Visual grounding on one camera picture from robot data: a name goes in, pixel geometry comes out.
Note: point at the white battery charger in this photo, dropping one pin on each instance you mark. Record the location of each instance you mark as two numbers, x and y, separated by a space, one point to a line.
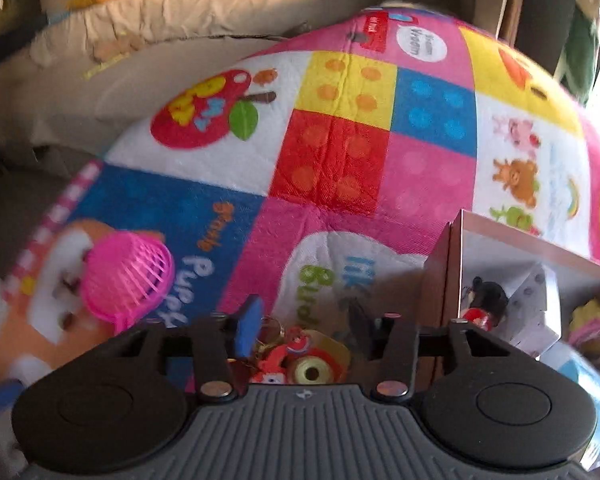
533 320

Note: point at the beige sofa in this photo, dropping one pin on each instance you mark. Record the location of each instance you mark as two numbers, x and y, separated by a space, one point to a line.
79 83

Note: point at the red yellow keychain toy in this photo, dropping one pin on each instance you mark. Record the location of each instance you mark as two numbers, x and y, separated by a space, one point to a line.
291 356

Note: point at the pink round toy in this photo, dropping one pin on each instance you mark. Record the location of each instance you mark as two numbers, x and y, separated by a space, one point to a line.
584 330

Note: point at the colourful cartoon play mat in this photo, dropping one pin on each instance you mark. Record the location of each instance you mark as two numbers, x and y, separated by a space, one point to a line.
310 172

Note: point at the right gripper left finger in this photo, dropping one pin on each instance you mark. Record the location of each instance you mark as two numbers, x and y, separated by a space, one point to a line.
218 338

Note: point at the pink plastic sieve toy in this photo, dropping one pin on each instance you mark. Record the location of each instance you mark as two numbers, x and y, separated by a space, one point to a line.
126 275

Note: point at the pink cardboard box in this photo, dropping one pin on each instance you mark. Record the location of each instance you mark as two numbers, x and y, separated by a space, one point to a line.
472 245

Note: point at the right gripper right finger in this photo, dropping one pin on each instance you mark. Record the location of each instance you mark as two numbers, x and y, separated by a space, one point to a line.
390 342

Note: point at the blue plastic bag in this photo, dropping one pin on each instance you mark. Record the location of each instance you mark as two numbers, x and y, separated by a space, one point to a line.
570 363

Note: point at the green white cloth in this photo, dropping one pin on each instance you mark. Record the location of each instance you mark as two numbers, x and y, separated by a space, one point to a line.
577 63

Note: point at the mickey mouse figure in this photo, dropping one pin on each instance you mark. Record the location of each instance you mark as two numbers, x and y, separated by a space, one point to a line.
487 303

